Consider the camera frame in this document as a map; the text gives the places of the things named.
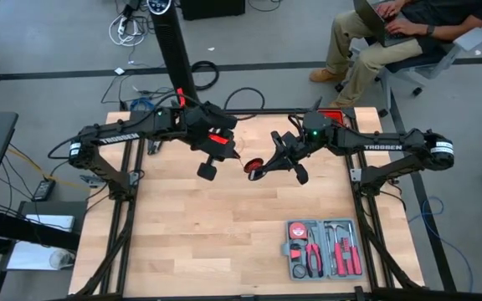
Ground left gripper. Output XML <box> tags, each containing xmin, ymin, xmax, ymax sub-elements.
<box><xmin>180</xmin><ymin>102</ymin><xmax>242</xmax><ymax>182</ymax></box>

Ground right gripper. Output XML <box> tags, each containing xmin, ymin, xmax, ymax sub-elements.
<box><xmin>248</xmin><ymin>110</ymin><xmax>337</xmax><ymax>186</ymax></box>

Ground black wire spool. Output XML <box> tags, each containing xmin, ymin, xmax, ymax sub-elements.
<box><xmin>243</xmin><ymin>157</ymin><xmax>266</xmax><ymax>181</ymax></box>

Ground red tape measure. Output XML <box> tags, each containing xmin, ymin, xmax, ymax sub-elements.
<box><xmin>289</xmin><ymin>222</ymin><xmax>308</xmax><ymax>240</ymax></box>

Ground red plastic bin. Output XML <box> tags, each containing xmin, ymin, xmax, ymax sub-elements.
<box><xmin>320</xmin><ymin>109</ymin><xmax>347</xmax><ymax>127</ymax></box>

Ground tan boot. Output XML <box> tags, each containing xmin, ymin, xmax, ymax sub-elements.
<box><xmin>328</xmin><ymin>98</ymin><xmax>357</xmax><ymax>110</ymax></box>
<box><xmin>309</xmin><ymin>68</ymin><xmax>347</xmax><ymax>84</ymax></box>

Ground grey tool kit case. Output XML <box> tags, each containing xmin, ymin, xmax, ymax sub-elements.
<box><xmin>281</xmin><ymin>217</ymin><xmax>366</xmax><ymax>281</ymax></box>

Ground black tower fan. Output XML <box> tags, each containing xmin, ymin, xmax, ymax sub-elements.
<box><xmin>146</xmin><ymin>0</ymin><xmax>208</xmax><ymax>112</ymax></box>

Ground black floor box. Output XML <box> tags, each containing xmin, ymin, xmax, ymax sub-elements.
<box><xmin>180</xmin><ymin>0</ymin><xmax>247</xmax><ymax>22</ymax></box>

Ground person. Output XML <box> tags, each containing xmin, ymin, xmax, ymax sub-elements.
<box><xmin>309</xmin><ymin>0</ymin><xmax>482</xmax><ymax>110</ymax></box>

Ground white power strip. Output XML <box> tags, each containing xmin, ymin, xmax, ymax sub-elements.
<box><xmin>108</xmin><ymin>12</ymin><xmax>148</xmax><ymax>48</ymax></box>

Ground blue grey office chair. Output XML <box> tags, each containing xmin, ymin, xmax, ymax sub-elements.
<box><xmin>335</xmin><ymin>27</ymin><xmax>482</xmax><ymax>119</ymax></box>

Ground grey laptop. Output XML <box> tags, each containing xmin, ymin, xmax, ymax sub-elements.
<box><xmin>352</xmin><ymin>0</ymin><xmax>418</xmax><ymax>48</ymax></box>

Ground person's hand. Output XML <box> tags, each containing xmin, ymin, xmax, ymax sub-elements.
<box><xmin>385</xmin><ymin>17</ymin><xmax>428</xmax><ymax>38</ymax></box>
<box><xmin>376</xmin><ymin>0</ymin><xmax>406</xmax><ymax>20</ymax></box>

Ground black power adapter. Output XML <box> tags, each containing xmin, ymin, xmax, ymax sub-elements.
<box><xmin>31</xmin><ymin>178</ymin><xmax>57</xmax><ymax>202</ymax></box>

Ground clear plastic cup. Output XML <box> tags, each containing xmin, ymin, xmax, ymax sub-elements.
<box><xmin>49</xmin><ymin>249</ymin><xmax>76</xmax><ymax>270</ymax></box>

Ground red cable tag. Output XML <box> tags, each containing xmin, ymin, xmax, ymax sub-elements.
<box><xmin>207</xmin><ymin>133</ymin><xmax>230</xmax><ymax>146</ymax></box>

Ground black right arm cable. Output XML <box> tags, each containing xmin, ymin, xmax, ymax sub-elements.
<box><xmin>286</xmin><ymin>113</ymin><xmax>307</xmax><ymax>141</ymax></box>

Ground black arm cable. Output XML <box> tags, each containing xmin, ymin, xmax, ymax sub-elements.
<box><xmin>286</xmin><ymin>113</ymin><xmax>307</xmax><ymax>141</ymax></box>
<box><xmin>223</xmin><ymin>86</ymin><xmax>266</xmax><ymax>122</ymax></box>

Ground black table frame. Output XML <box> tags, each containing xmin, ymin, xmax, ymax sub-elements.
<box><xmin>48</xmin><ymin>96</ymin><xmax>482</xmax><ymax>301</ymax></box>

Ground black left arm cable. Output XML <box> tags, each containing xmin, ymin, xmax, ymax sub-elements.
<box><xmin>223</xmin><ymin>86</ymin><xmax>266</xmax><ymax>122</ymax></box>

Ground black coiled floor cable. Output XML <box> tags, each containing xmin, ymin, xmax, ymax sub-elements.
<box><xmin>190</xmin><ymin>60</ymin><xmax>220</xmax><ymax>92</ymax></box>

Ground red-handled pliers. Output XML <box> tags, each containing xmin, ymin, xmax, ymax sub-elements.
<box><xmin>305</xmin><ymin>227</ymin><xmax>325</xmax><ymax>278</ymax></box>

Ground blue coiled floor cable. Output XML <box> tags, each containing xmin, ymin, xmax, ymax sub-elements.
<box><xmin>130</xmin><ymin>96</ymin><xmax>167</xmax><ymax>113</ymax></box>

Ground red-handled claw hammer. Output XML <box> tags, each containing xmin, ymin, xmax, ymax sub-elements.
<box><xmin>324</xmin><ymin>223</ymin><xmax>347</xmax><ymax>277</ymax></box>

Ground red-handled screwdriver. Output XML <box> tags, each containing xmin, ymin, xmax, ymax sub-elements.
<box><xmin>347</xmin><ymin>222</ymin><xmax>362</xmax><ymax>276</ymax></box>

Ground thin blue floor cable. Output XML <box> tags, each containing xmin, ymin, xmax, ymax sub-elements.
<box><xmin>408</xmin><ymin>196</ymin><xmax>475</xmax><ymax>293</ymax></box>

